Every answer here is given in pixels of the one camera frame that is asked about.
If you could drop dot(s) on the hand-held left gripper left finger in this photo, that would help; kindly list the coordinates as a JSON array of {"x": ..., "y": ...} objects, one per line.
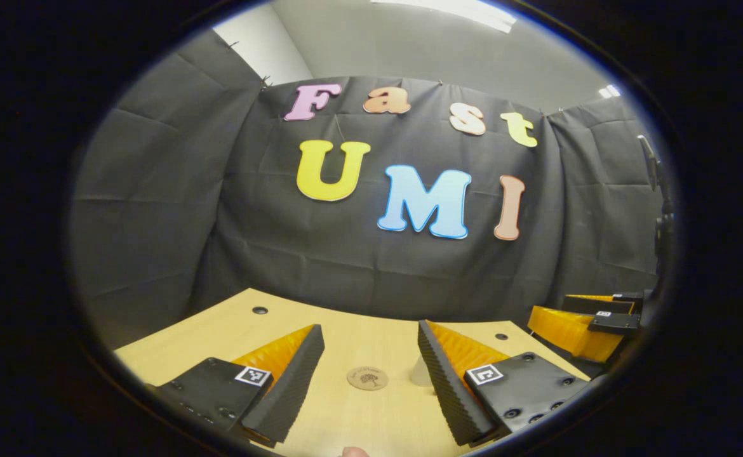
[{"x": 289, "y": 386}]

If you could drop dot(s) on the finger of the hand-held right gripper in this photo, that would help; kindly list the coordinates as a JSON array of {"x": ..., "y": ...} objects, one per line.
[
  {"x": 613, "y": 324},
  {"x": 594, "y": 304}
]

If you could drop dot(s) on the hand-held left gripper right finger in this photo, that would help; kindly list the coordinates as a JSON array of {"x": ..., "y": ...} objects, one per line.
[{"x": 451, "y": 381}]

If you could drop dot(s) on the round brown coaster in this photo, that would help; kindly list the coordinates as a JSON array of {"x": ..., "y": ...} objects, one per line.
[{"x": 368, "y": 378}]

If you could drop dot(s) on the light wooden desktop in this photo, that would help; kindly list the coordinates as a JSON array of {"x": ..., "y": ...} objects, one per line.
[{"x": 359, "y": 343}]

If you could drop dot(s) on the tan rounded object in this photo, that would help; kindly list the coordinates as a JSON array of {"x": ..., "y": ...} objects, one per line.
[{"x": 354, "y": 452}]

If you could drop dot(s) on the black backdrop cloth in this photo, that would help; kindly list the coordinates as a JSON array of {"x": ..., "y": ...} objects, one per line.
[{"x": 251, "y": 254}]

